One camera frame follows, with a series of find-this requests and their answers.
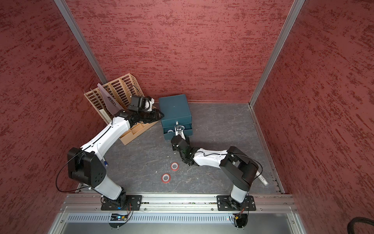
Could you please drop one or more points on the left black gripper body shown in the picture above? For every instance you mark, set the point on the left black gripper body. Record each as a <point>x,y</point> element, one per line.
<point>146,116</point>

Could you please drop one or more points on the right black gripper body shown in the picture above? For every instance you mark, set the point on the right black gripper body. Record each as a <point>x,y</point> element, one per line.
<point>174,147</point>

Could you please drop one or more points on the teal three drawer cabinet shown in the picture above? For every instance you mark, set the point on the teal three drawer cabinet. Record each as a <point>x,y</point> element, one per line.
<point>177,112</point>

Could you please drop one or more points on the red tape roll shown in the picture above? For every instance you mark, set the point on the red tape roll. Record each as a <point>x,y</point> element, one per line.
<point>174,166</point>
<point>166,178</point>

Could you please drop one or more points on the red tape roll front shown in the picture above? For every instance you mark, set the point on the red tape roll front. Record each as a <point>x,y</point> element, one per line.
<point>166,178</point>

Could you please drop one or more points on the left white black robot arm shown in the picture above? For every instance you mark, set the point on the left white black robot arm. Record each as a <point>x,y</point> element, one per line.
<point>87,164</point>

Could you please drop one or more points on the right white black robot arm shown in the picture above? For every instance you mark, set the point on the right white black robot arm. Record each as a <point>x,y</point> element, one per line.
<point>238,167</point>

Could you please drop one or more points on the grey translucent folder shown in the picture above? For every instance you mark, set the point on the grey translucent folder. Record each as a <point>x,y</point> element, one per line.
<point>112,105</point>

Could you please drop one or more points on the beige plastic file organizer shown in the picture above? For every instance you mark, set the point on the beige plastic file organizer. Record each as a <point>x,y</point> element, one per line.
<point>122,89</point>

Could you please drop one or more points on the white beige paper folder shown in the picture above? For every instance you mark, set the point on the white beige paper folder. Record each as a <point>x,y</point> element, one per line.
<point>102,111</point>

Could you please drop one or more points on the white marker tube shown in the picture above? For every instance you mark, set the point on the white marker tube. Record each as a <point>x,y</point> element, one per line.
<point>261,178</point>

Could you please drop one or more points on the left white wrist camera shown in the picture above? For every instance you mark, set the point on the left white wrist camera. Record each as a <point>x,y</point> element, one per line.
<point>149,104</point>

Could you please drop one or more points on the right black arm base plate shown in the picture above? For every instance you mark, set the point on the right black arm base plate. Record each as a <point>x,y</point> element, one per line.
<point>226,203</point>

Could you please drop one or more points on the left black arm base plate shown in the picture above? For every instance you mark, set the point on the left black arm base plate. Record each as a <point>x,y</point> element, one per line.
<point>131,202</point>

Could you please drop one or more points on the aluminium front rail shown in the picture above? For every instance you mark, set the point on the aluminium front rail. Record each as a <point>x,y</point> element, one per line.
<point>178,214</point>

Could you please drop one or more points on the left aluminium corner post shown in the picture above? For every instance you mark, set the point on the left aluminium corner post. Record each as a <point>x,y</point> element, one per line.
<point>74,27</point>

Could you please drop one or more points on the aluminium corner post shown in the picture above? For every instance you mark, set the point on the aluminium corner post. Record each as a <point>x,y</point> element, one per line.
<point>74,27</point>
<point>286,28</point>

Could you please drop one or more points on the right aluminium corner post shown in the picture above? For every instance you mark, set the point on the right aluminium corner post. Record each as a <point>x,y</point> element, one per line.
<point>286,28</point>

